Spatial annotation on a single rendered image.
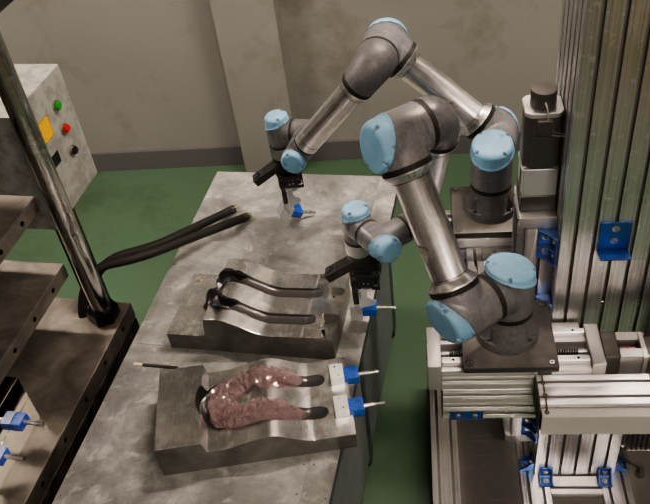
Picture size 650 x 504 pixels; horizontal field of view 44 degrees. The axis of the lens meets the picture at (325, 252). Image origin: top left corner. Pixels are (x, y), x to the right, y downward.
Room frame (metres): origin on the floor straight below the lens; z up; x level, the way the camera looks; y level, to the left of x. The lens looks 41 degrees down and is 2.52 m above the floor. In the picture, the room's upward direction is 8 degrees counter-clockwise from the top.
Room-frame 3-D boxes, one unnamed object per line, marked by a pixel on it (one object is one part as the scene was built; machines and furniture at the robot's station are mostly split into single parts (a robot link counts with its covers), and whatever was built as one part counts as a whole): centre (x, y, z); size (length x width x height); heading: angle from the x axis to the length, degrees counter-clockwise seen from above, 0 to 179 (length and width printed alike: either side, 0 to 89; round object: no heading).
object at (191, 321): (1.71, 0.22, 0.87); 0.50 x 0.26 x 0.14; 73
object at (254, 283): (1.69, 0.21, 0.92); 0.35 x 0.16 x 0.09; 73
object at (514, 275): (1.30, -0.41, 1.20); 0.13 x 0.12 x 0.14; 117
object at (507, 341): (1.31, -0.41, 1.09); 0.15 x 0.15 x 0.10
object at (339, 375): (1.40, -0.03, 0.86); 0.13 x 0.05 x 0.05; 90
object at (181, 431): (1.34, 0.24, 0.86); 0.50 x 0.26 x 0.11; 90
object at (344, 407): (1.29, -0.03, 0.86); 0.13 x 0.05 x 0.05; 90
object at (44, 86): (2.11, 0.82, 0.74); 0.30 x 0.22 x 1.47; 163
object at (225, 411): (1.35, 0.24, 0.90); 0.26 x 0.18 x 0.08; 90
